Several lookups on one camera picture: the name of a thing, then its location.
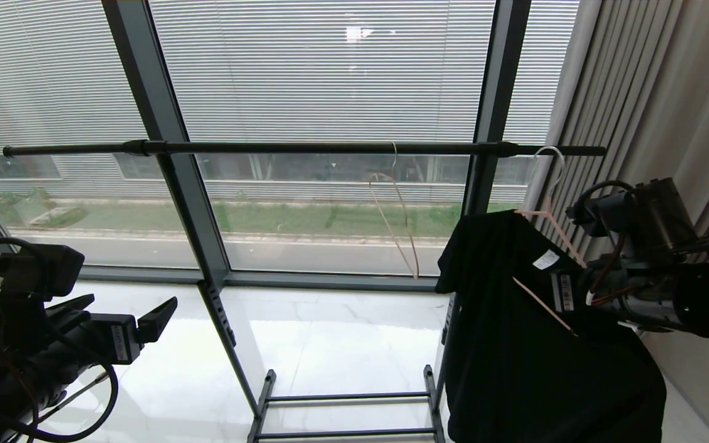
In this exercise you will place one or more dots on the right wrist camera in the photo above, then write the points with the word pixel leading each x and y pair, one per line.
pixel 604 215

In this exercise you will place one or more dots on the black short-sleeved shirt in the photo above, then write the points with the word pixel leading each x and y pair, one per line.
pixel 514 381

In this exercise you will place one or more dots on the beige curtain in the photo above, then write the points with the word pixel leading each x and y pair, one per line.
pixel 637 92

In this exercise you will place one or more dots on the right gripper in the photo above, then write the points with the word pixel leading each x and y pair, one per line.
pixel 631 311

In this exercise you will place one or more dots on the black clothes rack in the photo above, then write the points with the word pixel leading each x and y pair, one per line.
pixel 268 148

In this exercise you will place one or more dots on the pink clothes hanger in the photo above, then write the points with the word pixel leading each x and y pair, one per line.
pixel 391 226
pixel 567 241

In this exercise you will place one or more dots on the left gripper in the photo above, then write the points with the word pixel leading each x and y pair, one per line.
pixel 84 357

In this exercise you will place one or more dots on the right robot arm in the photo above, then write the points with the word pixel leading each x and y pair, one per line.
pixel 705 301

